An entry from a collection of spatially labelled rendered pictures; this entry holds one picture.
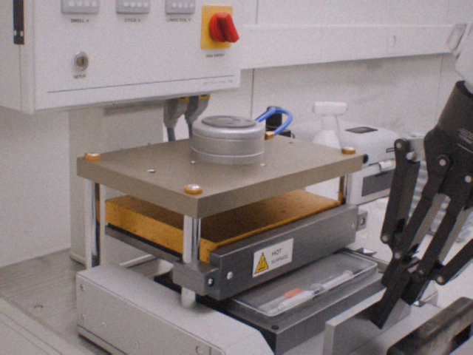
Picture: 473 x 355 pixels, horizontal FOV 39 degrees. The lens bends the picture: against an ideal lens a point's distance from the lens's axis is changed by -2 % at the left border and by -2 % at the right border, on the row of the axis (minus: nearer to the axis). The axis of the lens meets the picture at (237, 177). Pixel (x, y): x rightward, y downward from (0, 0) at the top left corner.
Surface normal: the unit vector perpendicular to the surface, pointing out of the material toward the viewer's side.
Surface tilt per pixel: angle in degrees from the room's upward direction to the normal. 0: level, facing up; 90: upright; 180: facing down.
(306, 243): 90
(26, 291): 0
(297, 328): 90
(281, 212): 0
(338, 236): 90
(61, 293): 0
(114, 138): 90
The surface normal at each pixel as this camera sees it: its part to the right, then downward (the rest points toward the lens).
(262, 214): 0.05, -0.96
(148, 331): -0.67, 0.17
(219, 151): -0.19, 0.26
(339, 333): 0.74, 0.22
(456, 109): -0.91, -0.09
